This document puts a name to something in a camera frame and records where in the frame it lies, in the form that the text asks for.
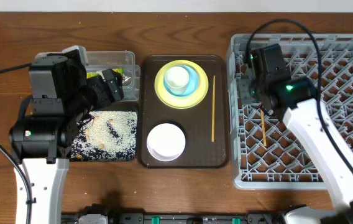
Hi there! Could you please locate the green yellow snack wrapper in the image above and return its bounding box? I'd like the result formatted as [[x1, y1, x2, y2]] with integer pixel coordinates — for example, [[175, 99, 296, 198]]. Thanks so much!
[[87, 68, 124, 78]]

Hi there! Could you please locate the wooden chopstick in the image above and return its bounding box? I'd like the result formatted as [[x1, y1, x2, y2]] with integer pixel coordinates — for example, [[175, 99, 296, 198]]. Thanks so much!
[[211, 76, 216, 142], [259, 103, 267, 147]]

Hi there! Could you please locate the white rice bowl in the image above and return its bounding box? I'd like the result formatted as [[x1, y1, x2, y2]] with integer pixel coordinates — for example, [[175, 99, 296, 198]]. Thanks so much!
[[146, 123, 186, 162]]

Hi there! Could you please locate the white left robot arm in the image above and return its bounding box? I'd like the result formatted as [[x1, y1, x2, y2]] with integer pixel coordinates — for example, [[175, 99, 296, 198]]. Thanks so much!
[[9, 45, 124, 223]]

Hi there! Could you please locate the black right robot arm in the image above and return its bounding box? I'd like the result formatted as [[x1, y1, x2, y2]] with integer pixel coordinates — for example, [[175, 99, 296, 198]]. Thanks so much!
[[236, 78, 353, 223]]

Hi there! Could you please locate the black waste tray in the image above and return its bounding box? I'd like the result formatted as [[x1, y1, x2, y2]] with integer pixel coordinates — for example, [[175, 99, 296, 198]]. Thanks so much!
[[69, 101, 139, 162]]

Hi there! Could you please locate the grey dishwasher rack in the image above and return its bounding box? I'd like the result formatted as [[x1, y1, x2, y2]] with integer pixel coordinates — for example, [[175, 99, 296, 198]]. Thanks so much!
[[226, 34, 353, 190]]

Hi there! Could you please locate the clear plastic bin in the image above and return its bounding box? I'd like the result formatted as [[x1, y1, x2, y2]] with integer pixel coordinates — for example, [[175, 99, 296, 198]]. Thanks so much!
[[35, 51, 140, 102]]

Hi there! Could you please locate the pile of rice grains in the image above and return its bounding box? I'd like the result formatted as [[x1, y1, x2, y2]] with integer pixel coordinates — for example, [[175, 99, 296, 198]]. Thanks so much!
[[70, 110, 138, 161]]

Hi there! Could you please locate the light blue bowl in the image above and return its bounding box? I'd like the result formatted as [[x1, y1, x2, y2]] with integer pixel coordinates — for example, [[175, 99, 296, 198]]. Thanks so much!
[[163, 65, 198, 97]]

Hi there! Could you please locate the dark brown tray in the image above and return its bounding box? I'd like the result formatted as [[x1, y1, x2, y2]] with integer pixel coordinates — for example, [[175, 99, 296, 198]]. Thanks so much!
[[137, 55, 231, 169]]

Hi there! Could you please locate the white cup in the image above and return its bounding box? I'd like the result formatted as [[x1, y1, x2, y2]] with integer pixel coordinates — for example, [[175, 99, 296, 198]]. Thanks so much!
[[164, 66, 190, 96]]

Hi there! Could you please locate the yellow plate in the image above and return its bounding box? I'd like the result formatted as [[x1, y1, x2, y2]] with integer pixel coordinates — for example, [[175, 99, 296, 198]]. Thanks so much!
[[154, 60, 209, 109]]

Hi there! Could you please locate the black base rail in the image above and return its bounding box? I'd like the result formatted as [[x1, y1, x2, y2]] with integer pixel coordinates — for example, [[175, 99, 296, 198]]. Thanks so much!
[[60, 204, 285, 224]]

